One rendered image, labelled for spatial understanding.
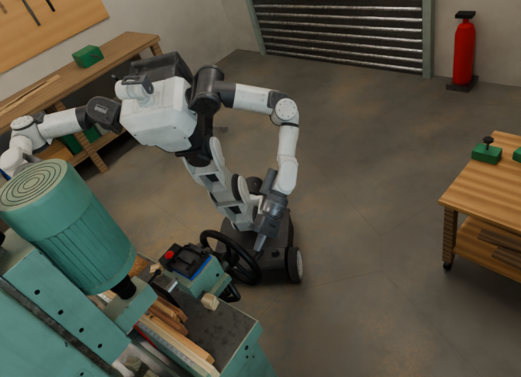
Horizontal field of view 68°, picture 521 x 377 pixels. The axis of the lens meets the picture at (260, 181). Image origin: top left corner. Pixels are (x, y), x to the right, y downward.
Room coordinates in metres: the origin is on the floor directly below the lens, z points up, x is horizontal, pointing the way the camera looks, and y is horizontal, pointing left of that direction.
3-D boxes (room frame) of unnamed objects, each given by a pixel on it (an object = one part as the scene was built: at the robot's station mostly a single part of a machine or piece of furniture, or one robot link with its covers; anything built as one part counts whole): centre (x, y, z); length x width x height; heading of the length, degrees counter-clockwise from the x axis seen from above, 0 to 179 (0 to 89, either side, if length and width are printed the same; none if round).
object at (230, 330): (0.82, 0.38, 0.87); 0.61 x 0.30 x 0.06; 40
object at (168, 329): (0.79, 0.50, 0.92); 0.62 x 0.02 x 0.04; 40
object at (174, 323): (0.76, 0.44, 0.92); 0.23 x 0.02 x 0.04; 40
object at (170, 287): (0.82, 0.39, 0.95); 0.09 x 0.07 x 0.09; 40
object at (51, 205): (0.75, 0.47, 1.35); 0.18 x 0.18 x 0.31
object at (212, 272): (0.88, 0.32, 0.91); 0.15 x 0.14 x 0.09; 40
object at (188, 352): (0.74, 0.48, 0.92); 0.60 x 0.02 x 0.05; 40
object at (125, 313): (0.74, 0.48, 1.03); 0.14 x 0.07 x 0.09; 130
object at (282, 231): (1.71, 0.14, 0.19); 0.64 x 0.52 x 0.33; 160
